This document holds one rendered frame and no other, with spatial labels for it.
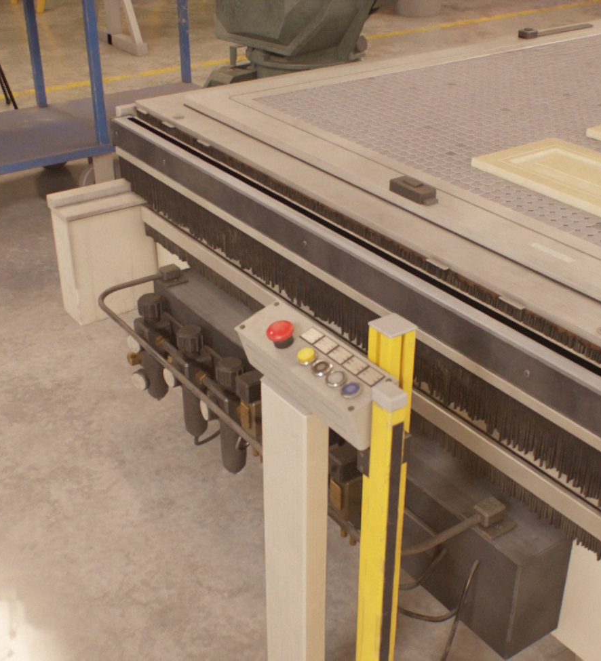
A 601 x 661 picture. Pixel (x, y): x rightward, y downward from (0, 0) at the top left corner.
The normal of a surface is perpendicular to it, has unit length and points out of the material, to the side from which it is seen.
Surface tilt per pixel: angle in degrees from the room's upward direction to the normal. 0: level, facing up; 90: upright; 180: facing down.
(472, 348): 90
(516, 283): 0
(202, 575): 0
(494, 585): 90
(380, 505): 90
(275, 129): 0
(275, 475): 90
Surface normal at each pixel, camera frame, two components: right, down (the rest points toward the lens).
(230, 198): -0.82, 0.28
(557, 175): -0.18, -0.79
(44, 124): 0.00, -0.87
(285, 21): 0.41, 0.75
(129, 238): 0.57, 0.40
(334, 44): 0.58, 0.78
